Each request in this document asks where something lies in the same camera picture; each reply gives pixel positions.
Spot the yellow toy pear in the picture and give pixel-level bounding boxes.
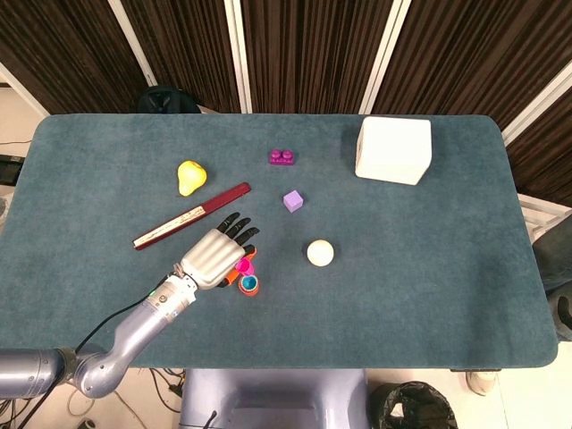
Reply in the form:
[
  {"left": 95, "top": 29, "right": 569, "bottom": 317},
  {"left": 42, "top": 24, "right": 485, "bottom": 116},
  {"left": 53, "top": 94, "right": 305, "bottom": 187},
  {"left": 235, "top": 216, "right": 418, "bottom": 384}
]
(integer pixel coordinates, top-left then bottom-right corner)
[{"left": 177, "top": 160, "right": 208, "bottom": 197}]

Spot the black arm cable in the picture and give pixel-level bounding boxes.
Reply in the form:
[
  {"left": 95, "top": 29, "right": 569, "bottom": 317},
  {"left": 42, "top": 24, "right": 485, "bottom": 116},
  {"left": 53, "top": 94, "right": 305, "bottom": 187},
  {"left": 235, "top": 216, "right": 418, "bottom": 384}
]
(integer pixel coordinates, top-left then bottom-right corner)
[{"left": 17, "top": 276, "right": 165, "bottom": 429}]

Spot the black device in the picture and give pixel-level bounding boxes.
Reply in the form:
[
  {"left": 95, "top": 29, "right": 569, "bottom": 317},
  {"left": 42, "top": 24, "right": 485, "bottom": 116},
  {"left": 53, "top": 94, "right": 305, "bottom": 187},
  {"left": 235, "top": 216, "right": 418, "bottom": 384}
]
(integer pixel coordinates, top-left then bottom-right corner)
[{"left": 0, "top": 154, "right": 24, "bottom": 185}]

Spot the white ball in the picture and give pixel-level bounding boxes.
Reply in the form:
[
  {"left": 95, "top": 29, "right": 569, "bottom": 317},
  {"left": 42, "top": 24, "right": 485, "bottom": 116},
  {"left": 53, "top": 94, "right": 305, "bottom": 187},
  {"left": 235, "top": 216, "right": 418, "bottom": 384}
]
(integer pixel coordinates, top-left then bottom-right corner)
[{"left": 306, "top": 239, "right": 335, "bottom": 268}]

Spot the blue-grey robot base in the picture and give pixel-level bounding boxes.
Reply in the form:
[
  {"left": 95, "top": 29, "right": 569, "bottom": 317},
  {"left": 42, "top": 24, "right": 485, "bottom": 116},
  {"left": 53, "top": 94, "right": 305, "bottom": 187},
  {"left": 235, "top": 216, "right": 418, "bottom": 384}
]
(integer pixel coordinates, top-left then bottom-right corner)
[{"left": 180, "top": 368, "right": 371, "bottom": 429}]

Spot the white shoe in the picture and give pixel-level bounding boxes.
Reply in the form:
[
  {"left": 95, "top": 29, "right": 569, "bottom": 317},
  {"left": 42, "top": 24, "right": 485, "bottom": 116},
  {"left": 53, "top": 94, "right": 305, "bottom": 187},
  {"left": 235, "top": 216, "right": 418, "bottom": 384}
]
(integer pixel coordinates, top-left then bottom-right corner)
[{"left": 466, "top": 369, "right": 498, "bottom": 397}]

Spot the white floor cable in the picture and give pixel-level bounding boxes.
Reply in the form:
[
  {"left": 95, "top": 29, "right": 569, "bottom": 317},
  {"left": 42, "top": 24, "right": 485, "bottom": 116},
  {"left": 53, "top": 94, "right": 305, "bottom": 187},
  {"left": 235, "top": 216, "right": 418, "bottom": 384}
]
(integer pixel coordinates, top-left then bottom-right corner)
[{"left": 66, "top": 383, "right": 148, "bottom": 429}]

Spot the teal velvet table cover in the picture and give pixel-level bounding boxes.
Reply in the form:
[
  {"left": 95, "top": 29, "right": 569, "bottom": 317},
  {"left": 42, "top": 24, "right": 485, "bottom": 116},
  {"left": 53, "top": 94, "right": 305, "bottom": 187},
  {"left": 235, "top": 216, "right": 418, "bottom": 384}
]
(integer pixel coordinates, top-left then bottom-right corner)
[{"left": 0, "top": 114, "right": 559, "bottom": 371}]

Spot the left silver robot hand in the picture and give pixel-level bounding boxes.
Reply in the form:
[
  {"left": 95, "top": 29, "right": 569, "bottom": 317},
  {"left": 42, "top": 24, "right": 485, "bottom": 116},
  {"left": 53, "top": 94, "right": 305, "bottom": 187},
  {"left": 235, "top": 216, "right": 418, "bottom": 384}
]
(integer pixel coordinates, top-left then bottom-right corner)
[{"left": 181, "top": 213, "right": 260, "bottom": 290}]

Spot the orange plastic cup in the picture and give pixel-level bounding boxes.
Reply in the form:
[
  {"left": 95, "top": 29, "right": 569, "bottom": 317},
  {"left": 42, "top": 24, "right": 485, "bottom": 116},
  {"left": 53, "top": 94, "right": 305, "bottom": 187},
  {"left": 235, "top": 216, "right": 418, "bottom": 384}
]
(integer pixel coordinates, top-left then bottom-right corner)
[{"left": 237, "top": 274, "right": 261, "bottom": 298}]

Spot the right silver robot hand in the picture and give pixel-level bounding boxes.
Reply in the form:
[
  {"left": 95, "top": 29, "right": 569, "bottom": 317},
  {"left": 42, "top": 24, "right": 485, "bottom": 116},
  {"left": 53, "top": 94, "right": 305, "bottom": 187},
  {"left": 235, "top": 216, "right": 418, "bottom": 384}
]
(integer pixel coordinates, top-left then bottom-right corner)
[{"left": 556, "top": 294, "right": 572, "bottom": 341}]

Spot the black floor cable bundle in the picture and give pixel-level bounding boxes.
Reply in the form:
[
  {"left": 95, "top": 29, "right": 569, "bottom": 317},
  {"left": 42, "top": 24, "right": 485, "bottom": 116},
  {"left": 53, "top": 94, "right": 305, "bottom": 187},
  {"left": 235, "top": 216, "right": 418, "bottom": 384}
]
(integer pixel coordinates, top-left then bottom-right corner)
[{"left": 149, "top": 368, "right": 185, "bottom": 399}]

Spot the white box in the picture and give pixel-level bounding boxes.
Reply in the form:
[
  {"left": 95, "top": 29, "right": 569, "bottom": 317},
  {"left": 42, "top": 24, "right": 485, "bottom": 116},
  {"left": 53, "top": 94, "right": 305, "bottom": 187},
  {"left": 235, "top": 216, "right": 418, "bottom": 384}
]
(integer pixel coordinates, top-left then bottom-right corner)
[{"left": 354, "top": 115, "right": 433, "bottom": 187}]

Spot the lilac cube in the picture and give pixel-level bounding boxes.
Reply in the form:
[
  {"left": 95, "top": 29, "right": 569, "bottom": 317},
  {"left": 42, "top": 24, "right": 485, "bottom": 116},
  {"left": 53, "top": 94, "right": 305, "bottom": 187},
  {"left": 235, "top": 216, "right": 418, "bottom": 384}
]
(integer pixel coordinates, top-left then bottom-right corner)
[{"left": 282, "top": 189, "right": 306, "bottom": 214}]

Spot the black backpack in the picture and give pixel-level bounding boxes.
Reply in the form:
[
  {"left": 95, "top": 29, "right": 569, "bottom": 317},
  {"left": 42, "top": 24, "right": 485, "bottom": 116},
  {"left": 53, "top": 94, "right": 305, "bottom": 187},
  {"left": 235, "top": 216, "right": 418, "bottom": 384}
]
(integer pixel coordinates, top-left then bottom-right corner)
[{"left": 137, "top": 85, "right": 202, "bottom": 115}]

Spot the white metal rack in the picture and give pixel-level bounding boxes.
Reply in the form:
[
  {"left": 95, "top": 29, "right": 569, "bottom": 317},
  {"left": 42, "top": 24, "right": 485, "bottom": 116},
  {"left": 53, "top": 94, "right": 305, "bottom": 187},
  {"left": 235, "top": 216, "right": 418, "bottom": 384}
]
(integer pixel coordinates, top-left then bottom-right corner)
[{"left": 517, "top": 192, "right": 565, "bottom": 233}]

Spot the white partition post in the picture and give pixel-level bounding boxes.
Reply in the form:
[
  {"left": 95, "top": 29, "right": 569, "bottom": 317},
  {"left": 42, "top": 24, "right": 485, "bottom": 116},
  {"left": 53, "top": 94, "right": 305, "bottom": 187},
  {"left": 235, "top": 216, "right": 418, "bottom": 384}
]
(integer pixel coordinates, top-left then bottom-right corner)
[
  {"left": 108, "top": 0, "right": 158, "bottom": 88},
  {"left": 500, "top": 66, "right": 572, "bottom": 147},
  {"left": 224, "top": 0, "right": 253, "bottom": 114},
  {"left": 0, "top": 62, "right": 48, "bottom": 116},
  {"left": 359, "top": 0, "right": 412, "bottom": 115}
]

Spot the magenta building block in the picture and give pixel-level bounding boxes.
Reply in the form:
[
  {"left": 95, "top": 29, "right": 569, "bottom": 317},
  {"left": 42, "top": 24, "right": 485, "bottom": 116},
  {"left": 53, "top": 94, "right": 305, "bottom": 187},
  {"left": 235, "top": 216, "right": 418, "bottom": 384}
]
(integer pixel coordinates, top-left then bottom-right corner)
[{"left": 269, "top": 148, "right": 297, "bottom": 168}]

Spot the black bagged trash bin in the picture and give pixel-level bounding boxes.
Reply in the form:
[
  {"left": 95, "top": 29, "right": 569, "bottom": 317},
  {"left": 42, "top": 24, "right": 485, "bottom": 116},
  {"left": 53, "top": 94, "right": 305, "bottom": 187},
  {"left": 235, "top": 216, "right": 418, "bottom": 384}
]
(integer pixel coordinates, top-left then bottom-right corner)
[{"left": 369, "top": 380, "right": 459, "bottom": 429}]

